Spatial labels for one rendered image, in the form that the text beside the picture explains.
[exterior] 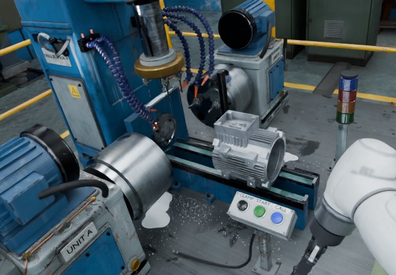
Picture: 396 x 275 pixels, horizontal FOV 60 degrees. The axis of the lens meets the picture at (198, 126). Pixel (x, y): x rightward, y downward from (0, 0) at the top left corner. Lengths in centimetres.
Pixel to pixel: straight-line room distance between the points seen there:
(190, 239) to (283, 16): 352
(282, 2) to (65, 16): 341
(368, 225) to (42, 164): 69
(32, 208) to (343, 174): 66
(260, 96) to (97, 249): 101
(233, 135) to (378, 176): 56
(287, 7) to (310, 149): 295
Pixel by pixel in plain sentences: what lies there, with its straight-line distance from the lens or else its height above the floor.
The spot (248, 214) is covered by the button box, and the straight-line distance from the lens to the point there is 95.
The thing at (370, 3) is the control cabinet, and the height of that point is 71.
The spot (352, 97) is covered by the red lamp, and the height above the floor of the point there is 114.
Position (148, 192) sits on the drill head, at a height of 105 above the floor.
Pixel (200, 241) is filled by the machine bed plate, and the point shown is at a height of 80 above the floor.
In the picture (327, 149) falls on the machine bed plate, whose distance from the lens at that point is 160.
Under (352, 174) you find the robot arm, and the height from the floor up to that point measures 130.
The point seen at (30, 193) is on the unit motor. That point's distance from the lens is 84.
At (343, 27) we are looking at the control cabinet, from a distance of 421.
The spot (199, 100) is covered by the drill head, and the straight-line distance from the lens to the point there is 148.
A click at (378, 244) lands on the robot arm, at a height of 127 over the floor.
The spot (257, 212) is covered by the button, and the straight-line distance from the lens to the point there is 94.
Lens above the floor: 176
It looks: 32 degrees down
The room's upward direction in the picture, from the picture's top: 10 degrees counter-clockwise
